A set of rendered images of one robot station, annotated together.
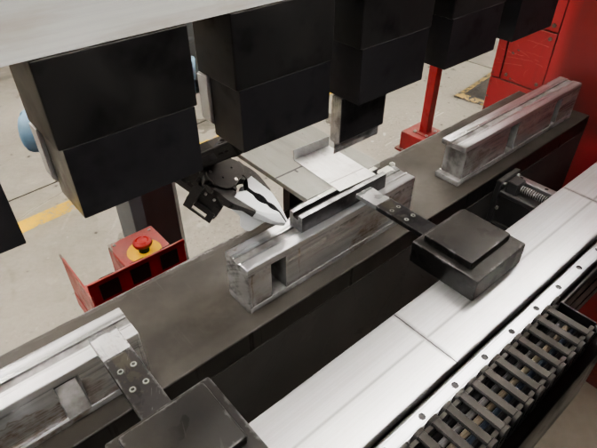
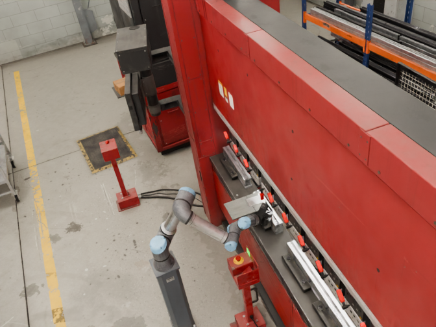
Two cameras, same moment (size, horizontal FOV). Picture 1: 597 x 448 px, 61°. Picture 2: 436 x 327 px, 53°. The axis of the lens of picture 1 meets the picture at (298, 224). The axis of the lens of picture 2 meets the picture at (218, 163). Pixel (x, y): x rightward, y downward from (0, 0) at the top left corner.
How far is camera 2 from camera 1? 272 cm
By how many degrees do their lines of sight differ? 49
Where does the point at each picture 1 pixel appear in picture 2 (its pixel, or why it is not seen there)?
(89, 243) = not seen: outside the picture
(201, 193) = (265, 220)
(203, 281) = (269, 239)
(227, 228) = (137, 293)
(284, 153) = (244, 207)
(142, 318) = (278, 250)
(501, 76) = (202, 157)
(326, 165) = (254, 201)
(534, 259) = not seen: hidden behind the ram
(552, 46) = (213, 141)
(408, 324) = not seen: hidden behind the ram
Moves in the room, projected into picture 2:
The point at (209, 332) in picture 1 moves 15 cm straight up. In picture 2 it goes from (286, 239) to (285, 224)
